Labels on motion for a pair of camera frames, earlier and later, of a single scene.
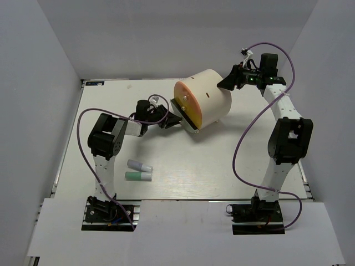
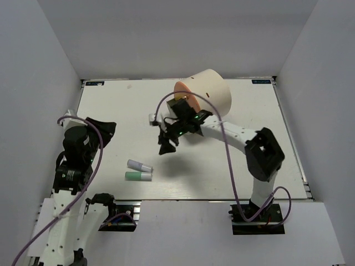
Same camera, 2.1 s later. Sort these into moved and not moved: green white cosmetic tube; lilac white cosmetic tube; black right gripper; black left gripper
Moved: black left gripper; black right gripper
Not moved: green white cosmetic tube; lilac white cosmetic tube
